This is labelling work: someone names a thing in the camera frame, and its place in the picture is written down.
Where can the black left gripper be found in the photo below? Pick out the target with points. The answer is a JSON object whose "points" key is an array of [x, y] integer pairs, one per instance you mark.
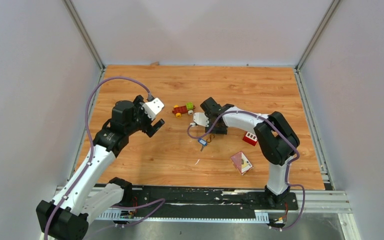
{"points": [[149, 129]]}

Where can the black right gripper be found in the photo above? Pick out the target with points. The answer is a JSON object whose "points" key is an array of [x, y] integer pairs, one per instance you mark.
{"points": [[223, 130]]}

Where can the gold S-shaped carabiner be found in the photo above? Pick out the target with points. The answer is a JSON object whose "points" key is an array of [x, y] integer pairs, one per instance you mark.
{"points": [[210, 137]]}

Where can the silver key with blue tag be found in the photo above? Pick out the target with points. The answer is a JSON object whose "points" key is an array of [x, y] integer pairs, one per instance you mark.
{"points": [[203, 143]]}

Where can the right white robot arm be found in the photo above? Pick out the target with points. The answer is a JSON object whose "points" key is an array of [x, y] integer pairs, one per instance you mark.
{"points": [[276, 138]]}

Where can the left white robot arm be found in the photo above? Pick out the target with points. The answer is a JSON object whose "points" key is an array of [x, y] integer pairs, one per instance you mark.
{"points": [[70, 212]]}

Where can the toy brick car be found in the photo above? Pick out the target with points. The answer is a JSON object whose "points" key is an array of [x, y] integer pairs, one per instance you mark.
{"points": [[188, 109]]}

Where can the red toy window brick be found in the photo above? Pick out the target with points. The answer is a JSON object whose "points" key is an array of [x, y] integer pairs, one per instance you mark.
{"points": [[250, 138]]}

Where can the red patterned card box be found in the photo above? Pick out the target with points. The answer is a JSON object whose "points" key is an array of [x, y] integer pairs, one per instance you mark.
{"points": [[241, 162]]}

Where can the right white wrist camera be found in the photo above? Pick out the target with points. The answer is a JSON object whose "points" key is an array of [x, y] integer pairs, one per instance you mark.
{"points": [[200, 119]]}

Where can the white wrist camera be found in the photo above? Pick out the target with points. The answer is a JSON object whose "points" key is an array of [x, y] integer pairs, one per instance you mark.
{"points": [[200, 119], [153, 108]]}

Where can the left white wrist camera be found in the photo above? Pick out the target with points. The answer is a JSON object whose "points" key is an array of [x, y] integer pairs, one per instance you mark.
{"points": [[153, 108]]}

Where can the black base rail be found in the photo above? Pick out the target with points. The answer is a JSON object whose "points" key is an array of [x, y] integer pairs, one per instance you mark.
{"points": [[203, 203]]}

